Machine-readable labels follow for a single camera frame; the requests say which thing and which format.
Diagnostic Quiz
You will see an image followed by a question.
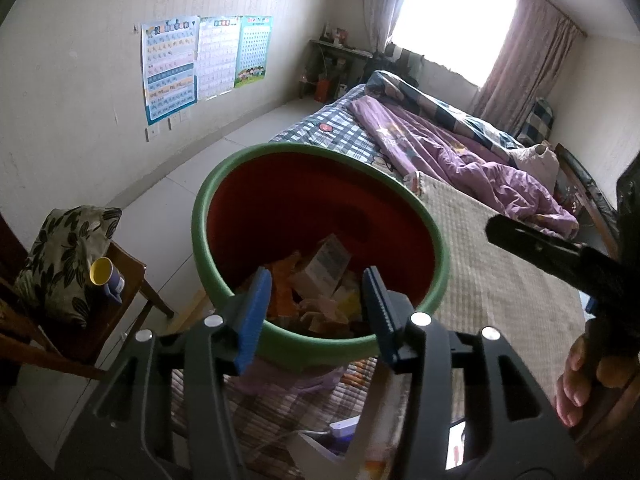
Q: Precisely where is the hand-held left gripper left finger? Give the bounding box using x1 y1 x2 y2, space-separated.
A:
57 266 273 480

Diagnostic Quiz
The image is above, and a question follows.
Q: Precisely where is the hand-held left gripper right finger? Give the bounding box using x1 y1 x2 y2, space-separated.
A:
362 265 586 480

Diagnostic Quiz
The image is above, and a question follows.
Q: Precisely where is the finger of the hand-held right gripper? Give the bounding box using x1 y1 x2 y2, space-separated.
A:
485 214 591 286

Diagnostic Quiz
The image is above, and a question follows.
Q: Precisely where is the golden brown foil wrapper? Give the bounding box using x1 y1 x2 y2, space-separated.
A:
340 285 365 324

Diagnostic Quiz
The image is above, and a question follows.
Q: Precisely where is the orange snack wrapper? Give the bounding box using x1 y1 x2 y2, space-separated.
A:
265 254 306 319

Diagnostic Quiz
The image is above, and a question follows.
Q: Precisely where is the white and blue milk carton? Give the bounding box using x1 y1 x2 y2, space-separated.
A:
300 233 352 301

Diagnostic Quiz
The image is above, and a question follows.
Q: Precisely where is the red bin with green rim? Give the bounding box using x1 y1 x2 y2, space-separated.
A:
191 142 450 374

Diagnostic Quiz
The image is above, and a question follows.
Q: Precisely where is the person's right hand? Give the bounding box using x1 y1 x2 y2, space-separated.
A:
554 332 639 428

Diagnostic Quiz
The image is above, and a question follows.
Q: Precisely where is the brown crumpled wrapper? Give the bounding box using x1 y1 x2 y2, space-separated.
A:
295 297 356 339

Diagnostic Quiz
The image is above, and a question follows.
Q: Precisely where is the beige striped mat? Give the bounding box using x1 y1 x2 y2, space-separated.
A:
350 172 599 442

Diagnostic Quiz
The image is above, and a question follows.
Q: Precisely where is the lavender cloth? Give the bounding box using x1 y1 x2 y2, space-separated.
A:
227 359 347 397

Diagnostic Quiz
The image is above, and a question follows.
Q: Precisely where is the beige pink pillow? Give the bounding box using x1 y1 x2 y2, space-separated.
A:
510 142 560 196

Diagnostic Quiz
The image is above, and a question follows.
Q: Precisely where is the dark wooden headboard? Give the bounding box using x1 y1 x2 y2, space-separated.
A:
552 142 621 256

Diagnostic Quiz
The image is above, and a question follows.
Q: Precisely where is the brown striped bed mat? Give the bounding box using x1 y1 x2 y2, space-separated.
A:
170 355 401 480

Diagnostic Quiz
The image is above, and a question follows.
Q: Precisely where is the purple duvet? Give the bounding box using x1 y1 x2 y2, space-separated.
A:
350 95 581 239

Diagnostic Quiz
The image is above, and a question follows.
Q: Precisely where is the plaid cushion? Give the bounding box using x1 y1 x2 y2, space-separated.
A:
517 98 557 149

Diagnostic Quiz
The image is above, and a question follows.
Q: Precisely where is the blue cup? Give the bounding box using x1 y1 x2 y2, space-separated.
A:
102 265 126 306

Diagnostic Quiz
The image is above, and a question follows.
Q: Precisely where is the wooden chair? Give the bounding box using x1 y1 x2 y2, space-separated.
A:
0 210 176 381

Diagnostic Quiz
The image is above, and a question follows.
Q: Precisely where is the smartphone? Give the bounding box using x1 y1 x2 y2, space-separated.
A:
446 419 469 471

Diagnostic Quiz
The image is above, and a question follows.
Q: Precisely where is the beige curtain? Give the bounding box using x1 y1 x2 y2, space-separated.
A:
470 0 584 121
362 0 419 54

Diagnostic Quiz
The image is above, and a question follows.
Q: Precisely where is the checked cartoon bedsheet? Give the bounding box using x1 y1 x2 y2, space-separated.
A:
270 83 401 176

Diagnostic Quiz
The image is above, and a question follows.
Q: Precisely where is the floral cushion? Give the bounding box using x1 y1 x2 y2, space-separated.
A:
14 204 124 329

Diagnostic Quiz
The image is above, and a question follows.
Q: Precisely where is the bright window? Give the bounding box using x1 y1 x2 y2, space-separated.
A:
390 0 519 86

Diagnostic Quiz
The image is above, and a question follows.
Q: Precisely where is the dark side table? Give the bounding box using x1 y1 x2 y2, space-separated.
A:
299 38 374 104

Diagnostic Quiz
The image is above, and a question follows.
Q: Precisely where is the blue chart wall poster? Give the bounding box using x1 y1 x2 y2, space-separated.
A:
141 15 200 127

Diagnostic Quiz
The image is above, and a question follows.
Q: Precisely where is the white chart wall poster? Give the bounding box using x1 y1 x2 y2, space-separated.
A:
195 15 242 104

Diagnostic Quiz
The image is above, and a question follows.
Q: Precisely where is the teal chart wall poster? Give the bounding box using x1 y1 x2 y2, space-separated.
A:
234 14 274 89

